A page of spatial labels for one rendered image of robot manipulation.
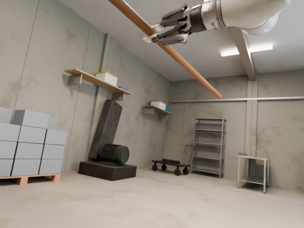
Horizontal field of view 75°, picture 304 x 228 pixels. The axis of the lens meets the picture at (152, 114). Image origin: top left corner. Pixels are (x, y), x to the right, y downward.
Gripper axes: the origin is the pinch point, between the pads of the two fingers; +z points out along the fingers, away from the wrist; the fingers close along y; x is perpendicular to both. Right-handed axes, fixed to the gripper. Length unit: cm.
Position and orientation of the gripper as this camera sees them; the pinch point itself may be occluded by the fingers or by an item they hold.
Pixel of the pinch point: (152, 34)
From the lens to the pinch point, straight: 78.0
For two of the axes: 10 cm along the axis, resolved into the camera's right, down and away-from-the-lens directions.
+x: 5.9, 2.0, 7.8
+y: -1.1, 9.8, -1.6
